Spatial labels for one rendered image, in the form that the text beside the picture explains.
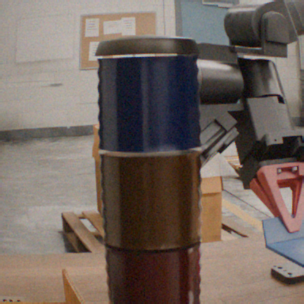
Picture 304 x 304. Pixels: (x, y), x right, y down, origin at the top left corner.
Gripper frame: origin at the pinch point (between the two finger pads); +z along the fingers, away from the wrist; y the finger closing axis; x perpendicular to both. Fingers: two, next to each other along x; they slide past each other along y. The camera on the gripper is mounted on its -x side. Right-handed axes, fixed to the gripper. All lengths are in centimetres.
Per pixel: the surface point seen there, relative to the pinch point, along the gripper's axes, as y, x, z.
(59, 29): -867, 116, -594
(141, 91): 48, -27, 8
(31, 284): -22.5, -27.8, -2.3
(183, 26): -859, 310, -579
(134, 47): 48, -27, 6
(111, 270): 43, -28, 13
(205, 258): -29.0, -1.4, -5.3
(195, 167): 46, -25, 10
